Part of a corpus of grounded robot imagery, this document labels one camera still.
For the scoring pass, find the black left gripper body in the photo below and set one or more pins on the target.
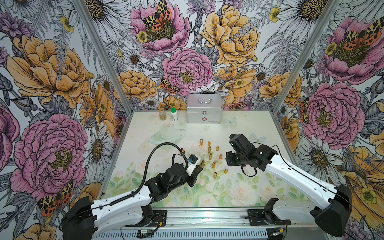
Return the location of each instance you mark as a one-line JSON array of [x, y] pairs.
[[190, 180]]

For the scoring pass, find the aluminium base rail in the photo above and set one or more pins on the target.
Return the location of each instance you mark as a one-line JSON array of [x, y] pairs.
[[229, 224]]

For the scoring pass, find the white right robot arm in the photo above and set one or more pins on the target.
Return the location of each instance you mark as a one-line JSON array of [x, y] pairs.
[[329, 207]]

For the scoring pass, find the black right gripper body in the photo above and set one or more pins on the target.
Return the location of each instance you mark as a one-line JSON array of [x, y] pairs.
[[236, 159]]

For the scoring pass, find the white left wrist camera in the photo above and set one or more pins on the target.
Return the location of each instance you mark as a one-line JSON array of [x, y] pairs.
[[193, 161]]

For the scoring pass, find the silver aluminium first aid case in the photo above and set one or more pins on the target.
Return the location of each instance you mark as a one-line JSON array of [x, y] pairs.
[[204, 108]]

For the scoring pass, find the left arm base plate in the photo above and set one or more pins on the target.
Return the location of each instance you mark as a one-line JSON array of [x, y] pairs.
[[157, 218]]

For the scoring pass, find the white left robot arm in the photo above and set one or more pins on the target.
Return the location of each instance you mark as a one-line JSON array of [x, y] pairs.
[[87, 219]]

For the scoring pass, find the white bottle green cap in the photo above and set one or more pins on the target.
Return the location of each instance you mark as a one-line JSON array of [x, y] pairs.
[[174, 114]]

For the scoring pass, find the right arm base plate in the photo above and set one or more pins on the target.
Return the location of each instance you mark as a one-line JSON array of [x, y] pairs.
[[258, 217]]

